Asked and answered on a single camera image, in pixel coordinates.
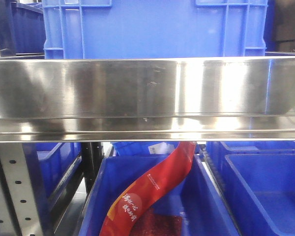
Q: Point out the large blue crate top shelf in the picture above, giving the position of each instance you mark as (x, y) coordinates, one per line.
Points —
(146, 29)

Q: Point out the blue bin lower left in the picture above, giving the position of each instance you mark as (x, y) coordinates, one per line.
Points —
(54, 160)

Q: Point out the blue bin lower right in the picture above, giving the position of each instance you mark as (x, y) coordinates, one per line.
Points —
(257, 179)

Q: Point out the dark blue bin upper left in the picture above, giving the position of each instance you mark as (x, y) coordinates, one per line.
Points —
(22, 28)

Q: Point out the stainless steel shelf rail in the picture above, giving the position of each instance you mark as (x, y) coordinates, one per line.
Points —
(188, 99)

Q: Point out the red printed snack bag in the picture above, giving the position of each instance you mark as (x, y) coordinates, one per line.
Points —
(151, 186)

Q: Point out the blue bin with red bag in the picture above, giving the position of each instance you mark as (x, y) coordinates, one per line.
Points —
(194, 207)

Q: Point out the perforated metal shelf post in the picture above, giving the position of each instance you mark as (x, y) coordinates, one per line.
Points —
(19, 215)

